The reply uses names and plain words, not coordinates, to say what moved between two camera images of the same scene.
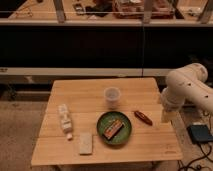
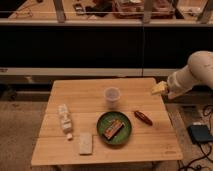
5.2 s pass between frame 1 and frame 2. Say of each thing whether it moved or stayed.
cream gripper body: moved
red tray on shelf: stayed
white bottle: stayed
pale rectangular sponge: stayed
